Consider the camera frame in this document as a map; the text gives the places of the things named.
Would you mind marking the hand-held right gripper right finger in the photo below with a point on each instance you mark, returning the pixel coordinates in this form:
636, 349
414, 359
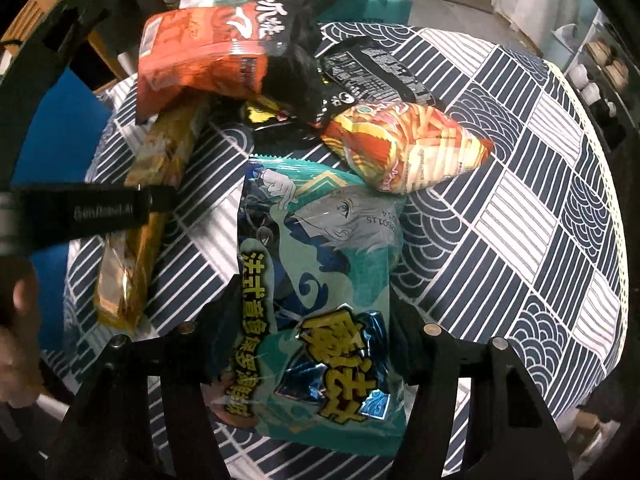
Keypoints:
407, 340

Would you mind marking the black snack packet white print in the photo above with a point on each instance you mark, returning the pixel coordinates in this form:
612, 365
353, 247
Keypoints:
370, 70

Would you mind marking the large orange and black snack bag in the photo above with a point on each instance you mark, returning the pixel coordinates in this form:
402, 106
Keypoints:
190, 55

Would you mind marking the person's left hand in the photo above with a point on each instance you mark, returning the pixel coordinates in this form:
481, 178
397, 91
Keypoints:
20, 320

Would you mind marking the teal box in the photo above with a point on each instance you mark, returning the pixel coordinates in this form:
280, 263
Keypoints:
380, 10

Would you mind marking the teal snack packet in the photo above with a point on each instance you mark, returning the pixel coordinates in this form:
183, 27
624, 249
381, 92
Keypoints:
325, 240

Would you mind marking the shoe rack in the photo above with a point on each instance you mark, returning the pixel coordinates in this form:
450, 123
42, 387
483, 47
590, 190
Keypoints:
585, 35

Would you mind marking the navy patterned tablecloth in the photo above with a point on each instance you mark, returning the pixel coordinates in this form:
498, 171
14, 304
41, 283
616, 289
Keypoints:
525, 210

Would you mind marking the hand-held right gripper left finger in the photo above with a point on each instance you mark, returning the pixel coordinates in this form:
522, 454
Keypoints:
220, 340

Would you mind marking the group of shoes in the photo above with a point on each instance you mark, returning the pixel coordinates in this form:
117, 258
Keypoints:
605, 65

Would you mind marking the blue cardboard box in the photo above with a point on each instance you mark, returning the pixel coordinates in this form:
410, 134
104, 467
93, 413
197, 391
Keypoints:
55, 130

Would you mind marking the fries print snack packet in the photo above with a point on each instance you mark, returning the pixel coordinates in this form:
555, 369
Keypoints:
410, 145

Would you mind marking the long yellow snack packet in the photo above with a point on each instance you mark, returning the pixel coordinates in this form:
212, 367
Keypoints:
125, 280

